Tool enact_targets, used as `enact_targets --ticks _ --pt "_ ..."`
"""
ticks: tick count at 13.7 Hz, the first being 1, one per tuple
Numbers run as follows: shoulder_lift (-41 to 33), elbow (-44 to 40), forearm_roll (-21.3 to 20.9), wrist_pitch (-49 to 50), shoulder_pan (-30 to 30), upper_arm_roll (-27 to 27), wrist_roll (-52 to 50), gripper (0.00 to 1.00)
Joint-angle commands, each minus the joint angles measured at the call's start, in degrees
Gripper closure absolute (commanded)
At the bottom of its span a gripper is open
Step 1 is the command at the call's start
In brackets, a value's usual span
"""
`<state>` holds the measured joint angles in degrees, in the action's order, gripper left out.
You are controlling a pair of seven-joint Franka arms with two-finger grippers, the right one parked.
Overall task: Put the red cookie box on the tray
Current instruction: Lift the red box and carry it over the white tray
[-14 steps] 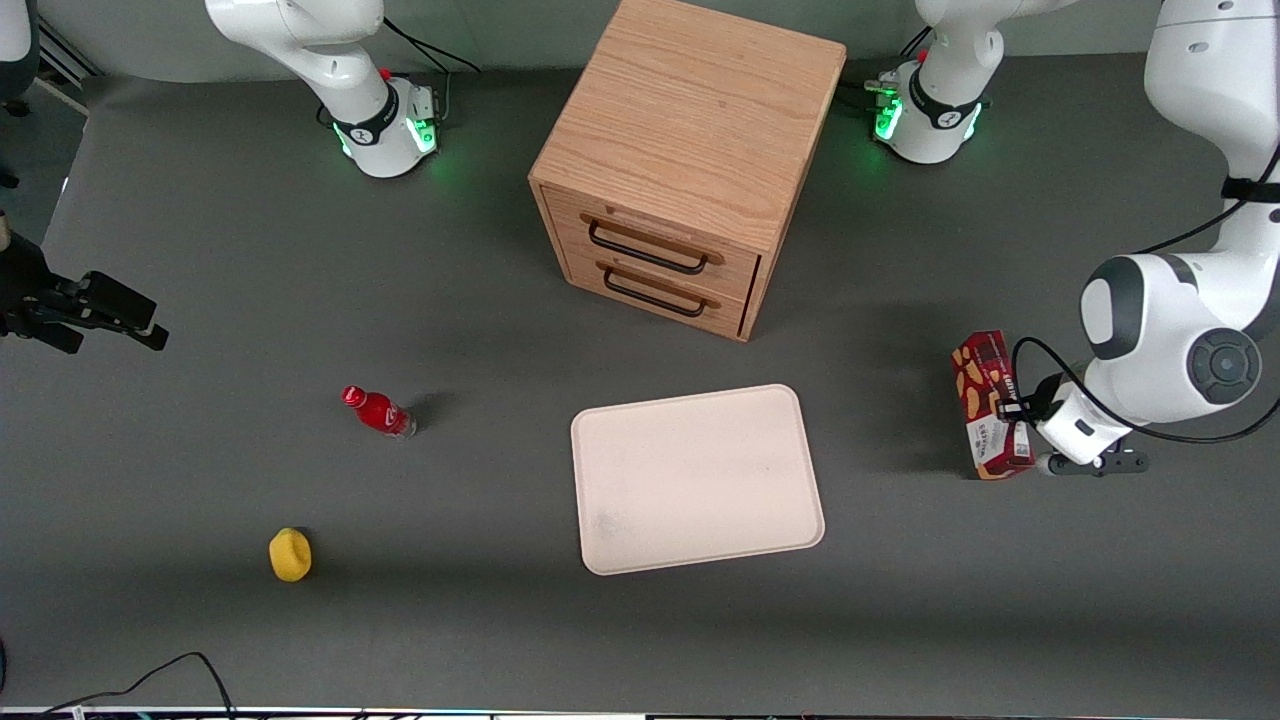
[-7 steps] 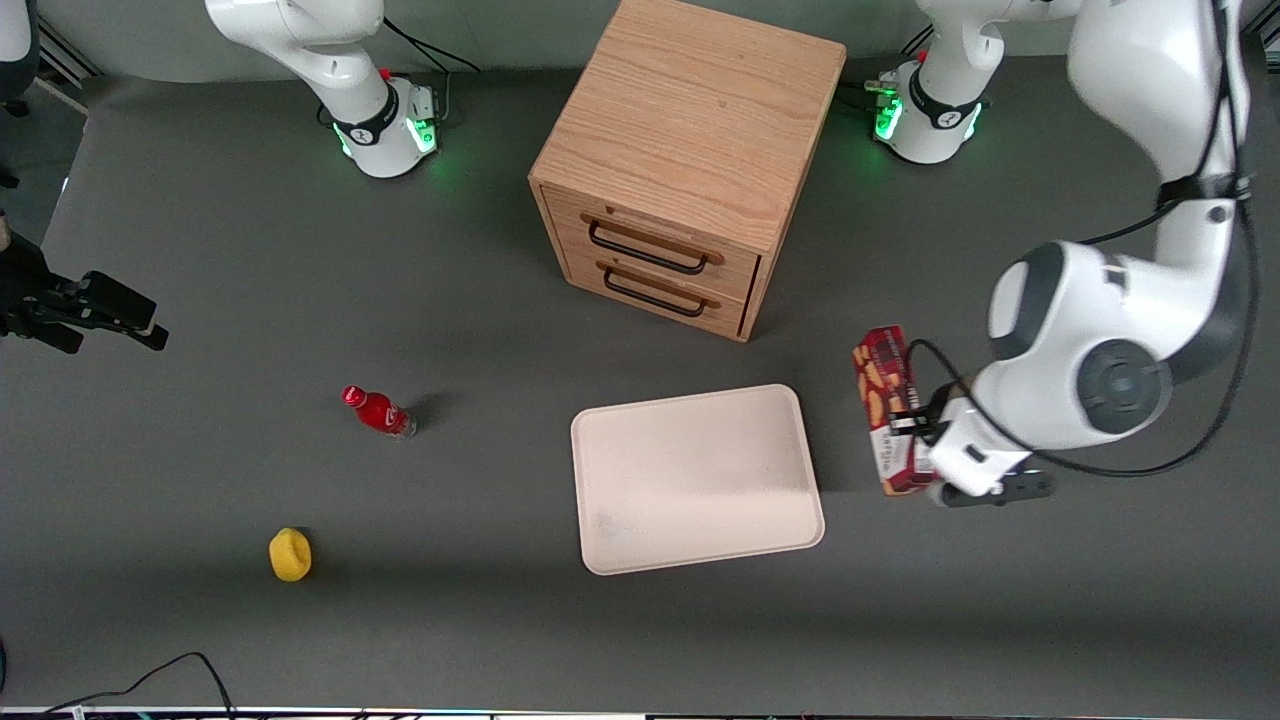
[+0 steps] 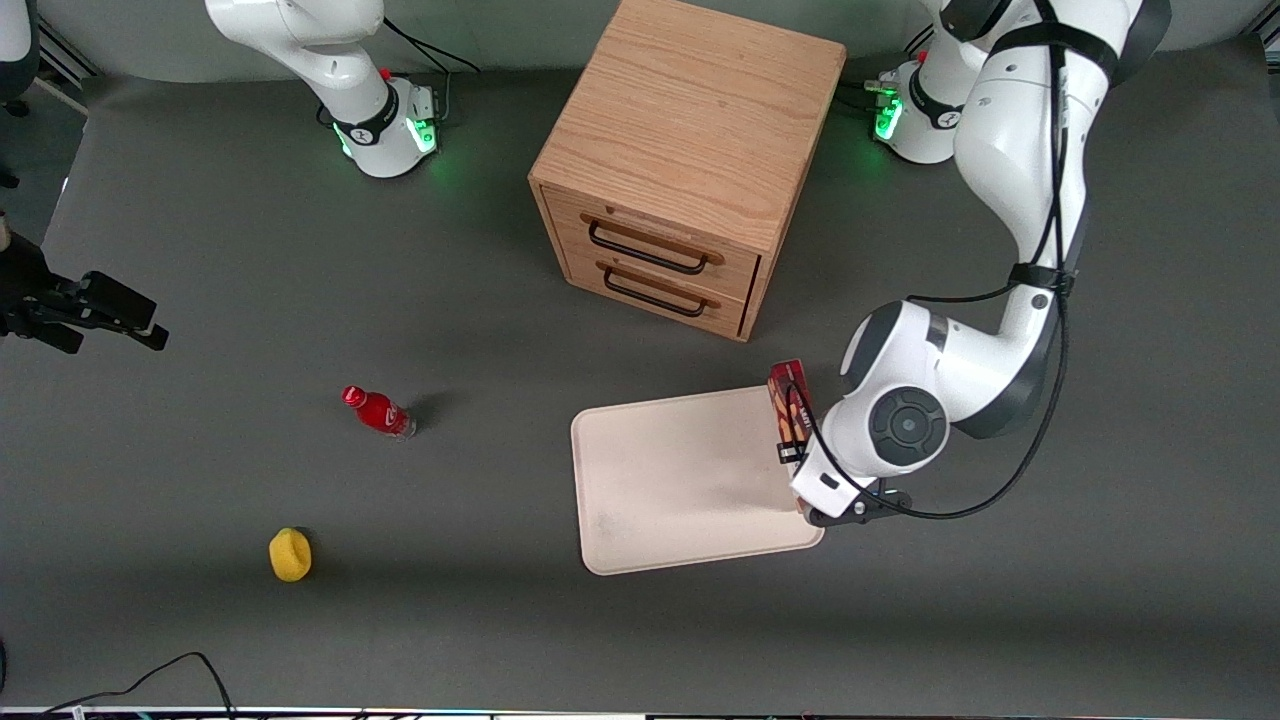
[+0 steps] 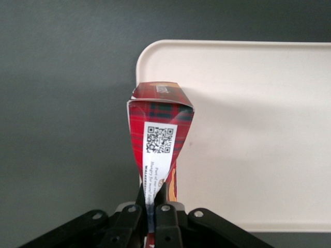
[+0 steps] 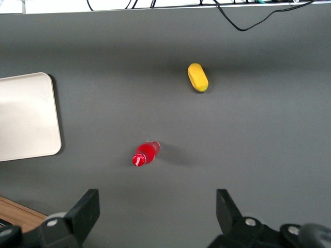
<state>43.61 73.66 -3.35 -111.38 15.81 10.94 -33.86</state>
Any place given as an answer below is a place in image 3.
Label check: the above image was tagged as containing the black right arm base cable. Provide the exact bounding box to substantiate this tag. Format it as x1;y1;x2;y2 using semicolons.
383;15;482;123

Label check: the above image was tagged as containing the red soda bottle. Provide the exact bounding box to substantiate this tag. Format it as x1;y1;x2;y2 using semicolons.
341;385;419;440

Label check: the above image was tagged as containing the wooden drawer front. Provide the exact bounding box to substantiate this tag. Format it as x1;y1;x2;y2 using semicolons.
540;184;764;303
560;246;754;340

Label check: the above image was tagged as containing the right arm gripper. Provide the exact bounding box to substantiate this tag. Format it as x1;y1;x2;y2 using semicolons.
0;232;170;355

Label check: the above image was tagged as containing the beige plastic tray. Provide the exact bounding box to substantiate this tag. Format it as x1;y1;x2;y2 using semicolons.
570;384;827;577

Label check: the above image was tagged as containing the black arm base cable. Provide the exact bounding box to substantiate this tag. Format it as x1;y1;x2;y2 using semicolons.
383;15;482;123
838;28;937;119

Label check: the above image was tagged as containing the wooden drawer cabinet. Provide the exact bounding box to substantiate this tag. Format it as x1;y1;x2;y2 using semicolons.
528;0;849;344

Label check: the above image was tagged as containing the black drawer handle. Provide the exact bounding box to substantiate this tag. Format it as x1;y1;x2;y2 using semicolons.
602;265;708;319
587;220;710;276

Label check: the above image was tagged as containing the black left arm base cable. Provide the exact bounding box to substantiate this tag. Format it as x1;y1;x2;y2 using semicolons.
838;28;937;119

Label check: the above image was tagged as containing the red cookie box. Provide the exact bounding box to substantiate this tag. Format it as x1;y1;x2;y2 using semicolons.
767;359;818;513

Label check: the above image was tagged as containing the black floor cable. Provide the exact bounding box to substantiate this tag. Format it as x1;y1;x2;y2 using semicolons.
40;651;237;720

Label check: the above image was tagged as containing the yellow lemon toy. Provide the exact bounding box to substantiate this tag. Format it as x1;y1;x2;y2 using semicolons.
268;527;313;584

